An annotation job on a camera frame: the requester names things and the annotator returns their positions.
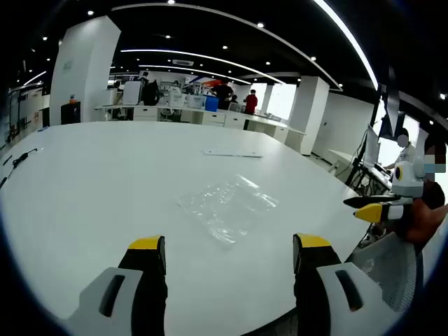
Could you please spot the row of white desks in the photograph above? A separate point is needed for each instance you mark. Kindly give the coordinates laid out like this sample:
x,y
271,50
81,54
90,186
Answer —
x,y
210,119

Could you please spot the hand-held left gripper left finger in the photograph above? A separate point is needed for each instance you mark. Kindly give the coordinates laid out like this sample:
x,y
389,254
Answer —
x,y
140,297

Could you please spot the clear food packaging bag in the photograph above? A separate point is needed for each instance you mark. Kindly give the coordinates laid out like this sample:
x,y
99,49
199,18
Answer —
x,y
213,213
257,201

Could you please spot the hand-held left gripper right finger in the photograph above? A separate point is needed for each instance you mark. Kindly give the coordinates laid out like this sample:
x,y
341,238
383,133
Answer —
x,y
315,297

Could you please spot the flat white strip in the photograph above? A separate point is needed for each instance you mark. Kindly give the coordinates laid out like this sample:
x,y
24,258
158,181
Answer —
x,y
232,153

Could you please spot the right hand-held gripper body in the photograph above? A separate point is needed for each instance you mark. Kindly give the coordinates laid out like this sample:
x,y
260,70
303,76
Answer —
x,y
411,182

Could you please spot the black cabinet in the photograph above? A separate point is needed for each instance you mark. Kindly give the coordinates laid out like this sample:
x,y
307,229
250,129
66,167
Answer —
x,y
70,113

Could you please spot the person's dark shirt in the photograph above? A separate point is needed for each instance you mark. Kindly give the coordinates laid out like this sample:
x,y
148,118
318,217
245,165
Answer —
x,y
435,194

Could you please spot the blue storage bin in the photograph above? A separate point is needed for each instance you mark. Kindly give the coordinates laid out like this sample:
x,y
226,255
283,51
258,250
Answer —
x,y
211,104

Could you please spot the computer monitor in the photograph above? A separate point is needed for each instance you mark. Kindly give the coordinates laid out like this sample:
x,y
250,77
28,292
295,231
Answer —
x,y
372,143

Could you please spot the white mesh office chair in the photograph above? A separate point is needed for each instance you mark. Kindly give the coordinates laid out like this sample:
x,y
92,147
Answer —
x,y
395,266

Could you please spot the white square pillar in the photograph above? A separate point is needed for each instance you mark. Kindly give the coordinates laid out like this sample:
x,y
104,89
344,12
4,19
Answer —
x,y
309,112
84,70

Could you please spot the person's right hand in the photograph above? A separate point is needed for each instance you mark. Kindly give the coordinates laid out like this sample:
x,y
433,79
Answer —
x,y
423,224

